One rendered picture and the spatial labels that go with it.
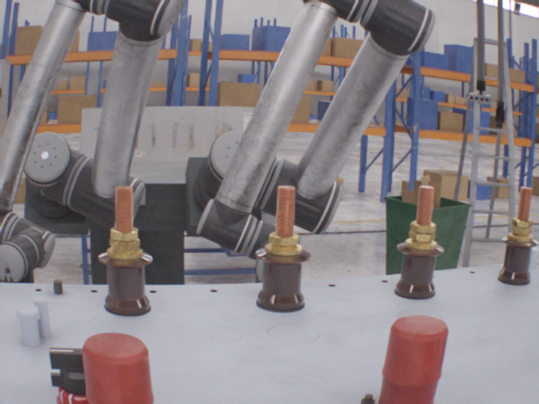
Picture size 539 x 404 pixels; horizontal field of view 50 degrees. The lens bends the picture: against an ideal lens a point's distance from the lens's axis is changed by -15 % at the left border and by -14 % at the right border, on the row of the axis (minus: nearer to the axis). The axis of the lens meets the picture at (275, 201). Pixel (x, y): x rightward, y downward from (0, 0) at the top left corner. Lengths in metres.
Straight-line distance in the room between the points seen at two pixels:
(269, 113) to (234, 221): 0.29
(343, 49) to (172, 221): 6.96
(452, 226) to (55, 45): 4.34
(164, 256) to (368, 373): 2.45
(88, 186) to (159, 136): 3.67
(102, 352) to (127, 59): 1.20
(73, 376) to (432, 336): 0.41
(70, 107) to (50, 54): 7.12
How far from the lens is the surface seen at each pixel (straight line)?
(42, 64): 1.68
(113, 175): 2.07
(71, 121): 8.79
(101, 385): 0.61
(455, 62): 10.44
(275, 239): 1.09
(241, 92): 9.05
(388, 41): 1.76
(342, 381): 0.86
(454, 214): 5.46
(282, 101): 1.70
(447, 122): 10.45
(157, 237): 3.23
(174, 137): 5.84
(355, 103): 1.92
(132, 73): 1.73
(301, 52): 1.71
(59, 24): 1.67
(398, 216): 5.47
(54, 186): 2.23
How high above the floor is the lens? 1.75
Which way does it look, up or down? 11 degrees down
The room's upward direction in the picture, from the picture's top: 3 degrees clockwise
